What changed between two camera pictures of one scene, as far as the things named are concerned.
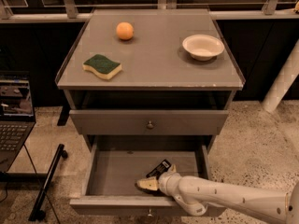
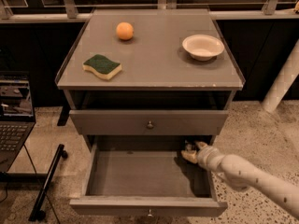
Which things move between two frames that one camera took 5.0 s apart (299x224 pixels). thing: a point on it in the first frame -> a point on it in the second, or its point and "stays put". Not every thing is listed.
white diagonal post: (287, 77) stays put
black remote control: (157, 171) -> (191, 147)
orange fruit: (124, 31) stays put
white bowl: (203, 47) stays put
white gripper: (165, 180) -> (205, 157)
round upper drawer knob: (149, 125) stays put
